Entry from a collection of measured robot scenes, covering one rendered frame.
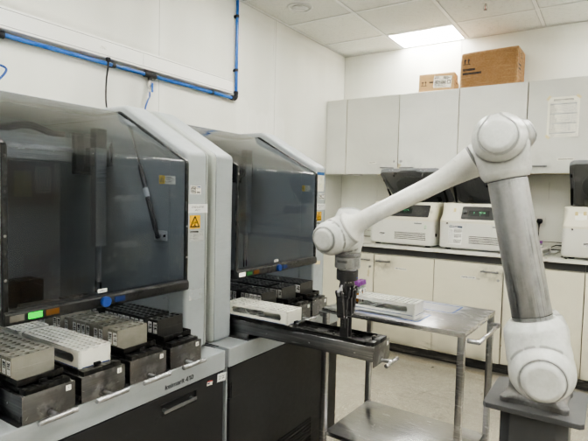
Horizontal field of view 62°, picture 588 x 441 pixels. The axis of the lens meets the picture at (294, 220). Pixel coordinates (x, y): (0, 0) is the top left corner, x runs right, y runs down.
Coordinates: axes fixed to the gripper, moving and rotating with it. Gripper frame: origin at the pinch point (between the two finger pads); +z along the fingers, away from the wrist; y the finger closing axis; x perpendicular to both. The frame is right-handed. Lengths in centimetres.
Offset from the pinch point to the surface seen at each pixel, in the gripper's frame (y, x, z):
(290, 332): 5.0, -19.5, 4.4
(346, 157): -260, -136, -82
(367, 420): -50, -13, 56
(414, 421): -62, 5, 56
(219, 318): 13.0, -46.9, 2.1
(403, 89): -294, -95, -147
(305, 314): -35, -38, 8
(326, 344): 5.0, -4.6, 5.8
